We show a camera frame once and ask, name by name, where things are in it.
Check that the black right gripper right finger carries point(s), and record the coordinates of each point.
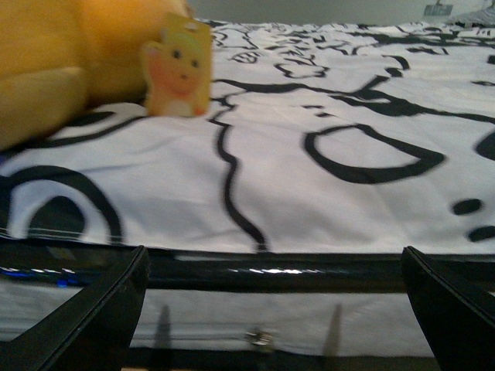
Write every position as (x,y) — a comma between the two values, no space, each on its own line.
(455,316)

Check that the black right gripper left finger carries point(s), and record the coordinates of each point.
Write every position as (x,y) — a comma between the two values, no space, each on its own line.
(91,331)

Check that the yellow plush toy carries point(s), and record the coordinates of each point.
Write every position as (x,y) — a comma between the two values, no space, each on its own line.
(60,58)

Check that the white black patterned bed sheet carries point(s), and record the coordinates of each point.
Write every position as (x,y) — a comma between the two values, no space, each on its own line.
(335,139)

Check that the yellow cartoon hang tag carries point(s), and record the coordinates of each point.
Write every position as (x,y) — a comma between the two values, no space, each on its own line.
(178,69)

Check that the black glossy bed rail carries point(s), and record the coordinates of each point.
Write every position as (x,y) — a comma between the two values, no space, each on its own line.
(75,264)

